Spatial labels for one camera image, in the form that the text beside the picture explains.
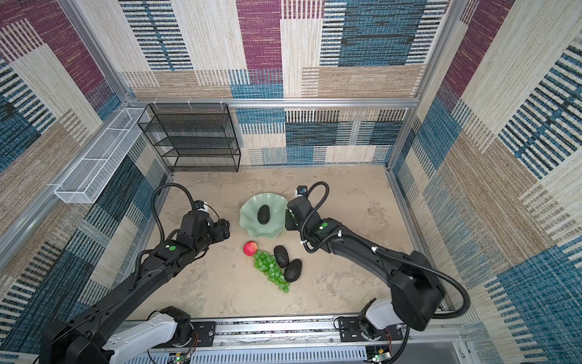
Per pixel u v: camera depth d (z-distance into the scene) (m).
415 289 0.42
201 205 0.73
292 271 0.81
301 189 0.73
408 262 0.43
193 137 1.09
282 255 0.86
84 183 0.70
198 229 0.62
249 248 0.89
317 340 0.73
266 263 0.84
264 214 0.98
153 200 1.12
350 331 0.73
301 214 0.62
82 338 0.39
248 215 0.98
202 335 0.73
